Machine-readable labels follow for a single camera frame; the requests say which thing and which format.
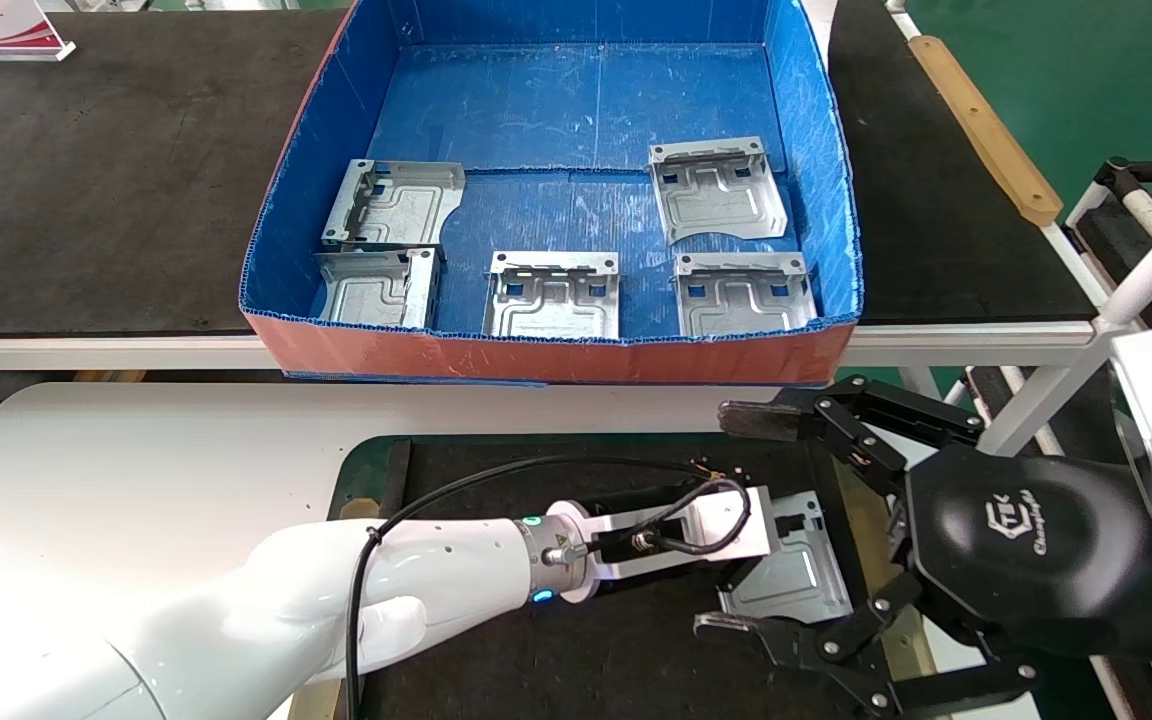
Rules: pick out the black work mat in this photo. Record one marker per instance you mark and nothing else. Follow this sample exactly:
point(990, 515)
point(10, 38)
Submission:
point(556, 670)

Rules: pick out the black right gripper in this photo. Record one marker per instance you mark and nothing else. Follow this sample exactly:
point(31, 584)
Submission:
point(1016, 550)

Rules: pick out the blue corrugated box red outside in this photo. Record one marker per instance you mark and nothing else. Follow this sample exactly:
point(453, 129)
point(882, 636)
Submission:
point(576, 100)

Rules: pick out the tan strip with holes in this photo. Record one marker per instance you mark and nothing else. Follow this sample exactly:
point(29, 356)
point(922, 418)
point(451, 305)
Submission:
point(866, 560)

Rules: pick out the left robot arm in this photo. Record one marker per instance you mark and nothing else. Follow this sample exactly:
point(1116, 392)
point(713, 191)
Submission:
point(236, 620)

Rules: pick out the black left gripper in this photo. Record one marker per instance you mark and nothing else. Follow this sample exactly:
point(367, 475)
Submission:
point(656, 585)

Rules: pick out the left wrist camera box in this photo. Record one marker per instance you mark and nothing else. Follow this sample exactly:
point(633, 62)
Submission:
point(726, 515)

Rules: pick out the black pipe connector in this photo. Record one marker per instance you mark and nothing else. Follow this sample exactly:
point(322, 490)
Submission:
point(1126, 178)

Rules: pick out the stamped metal bracket plate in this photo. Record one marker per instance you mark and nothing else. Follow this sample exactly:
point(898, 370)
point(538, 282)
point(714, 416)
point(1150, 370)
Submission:
point(401, 205)
point(746, 298)
point(371, 292)
point(801, 580)
point(551, 302)
point(721, 198)

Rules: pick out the white diagonal frame pipe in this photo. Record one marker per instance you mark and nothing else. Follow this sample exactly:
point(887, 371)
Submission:
point(1136, 290)

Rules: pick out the long wooden strip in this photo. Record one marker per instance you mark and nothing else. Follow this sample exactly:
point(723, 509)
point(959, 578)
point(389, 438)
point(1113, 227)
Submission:
point(996, 140)

